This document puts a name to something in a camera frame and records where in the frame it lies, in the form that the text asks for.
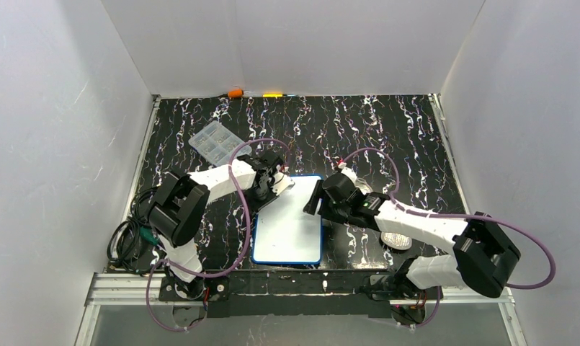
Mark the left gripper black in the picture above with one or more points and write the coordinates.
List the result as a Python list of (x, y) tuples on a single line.
[(261, 189)]

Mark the aluminium front rail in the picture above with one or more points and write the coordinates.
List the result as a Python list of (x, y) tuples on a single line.
[(120, 288)]

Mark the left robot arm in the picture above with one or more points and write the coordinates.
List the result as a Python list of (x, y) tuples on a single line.
[(178, 206)]

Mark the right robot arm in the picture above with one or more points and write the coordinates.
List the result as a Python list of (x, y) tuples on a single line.
[(477, 254)]

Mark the clear plastic screw box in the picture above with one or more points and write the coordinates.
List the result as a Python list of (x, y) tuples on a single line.
[(215, 143)]

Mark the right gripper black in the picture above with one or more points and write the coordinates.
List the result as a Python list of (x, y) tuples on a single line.
[(319, 202)]

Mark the silver mesh scrubber pad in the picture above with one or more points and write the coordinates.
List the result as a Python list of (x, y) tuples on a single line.
[(363, 186)]

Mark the blue framed whiteboard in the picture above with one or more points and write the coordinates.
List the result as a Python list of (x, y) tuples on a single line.
[(284, 234)]

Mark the orange marker cap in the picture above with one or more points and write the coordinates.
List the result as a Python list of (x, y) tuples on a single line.
[(236, 93)]

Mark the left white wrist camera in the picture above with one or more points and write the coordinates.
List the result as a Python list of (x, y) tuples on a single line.
[(281, 182)]

